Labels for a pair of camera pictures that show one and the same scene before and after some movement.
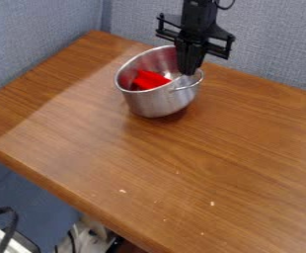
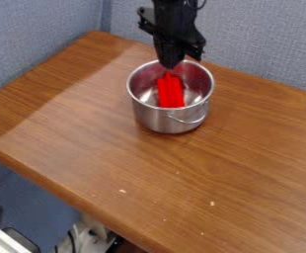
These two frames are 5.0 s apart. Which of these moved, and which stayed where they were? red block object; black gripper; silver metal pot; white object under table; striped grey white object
Moved: silver metal pot; red block object; black gripper
Stayed: striped grey white object; white object under table
